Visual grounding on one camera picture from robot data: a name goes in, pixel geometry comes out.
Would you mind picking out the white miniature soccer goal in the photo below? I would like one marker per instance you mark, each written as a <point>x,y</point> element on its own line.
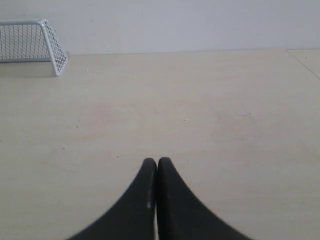
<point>31,40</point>

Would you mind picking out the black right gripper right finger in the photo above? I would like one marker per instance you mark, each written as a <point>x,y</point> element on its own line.
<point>181,215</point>

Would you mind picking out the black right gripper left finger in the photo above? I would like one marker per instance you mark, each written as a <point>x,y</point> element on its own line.
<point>132,217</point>

